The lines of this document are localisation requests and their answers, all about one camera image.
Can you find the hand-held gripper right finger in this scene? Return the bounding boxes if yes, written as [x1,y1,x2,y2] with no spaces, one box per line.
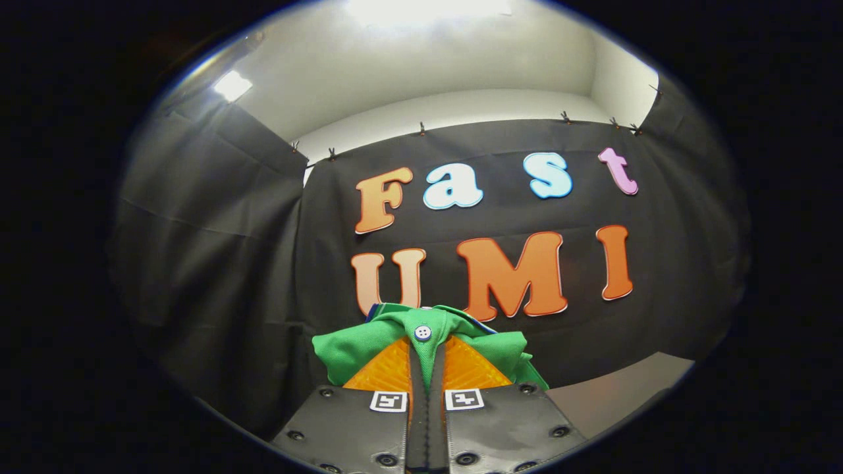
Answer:
[428,336,588,474]

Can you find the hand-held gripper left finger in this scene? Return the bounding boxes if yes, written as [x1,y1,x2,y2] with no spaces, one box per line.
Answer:
[271,336,429,474]

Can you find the green polo shirt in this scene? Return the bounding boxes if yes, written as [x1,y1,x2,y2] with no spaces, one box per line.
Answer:
[312,303,551,396]

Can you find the grey cabinet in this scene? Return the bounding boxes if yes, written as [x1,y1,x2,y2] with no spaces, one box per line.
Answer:
[545,351,697,440]

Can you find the small ceiling light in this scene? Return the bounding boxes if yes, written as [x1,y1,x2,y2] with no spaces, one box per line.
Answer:
[213,69,254,103]

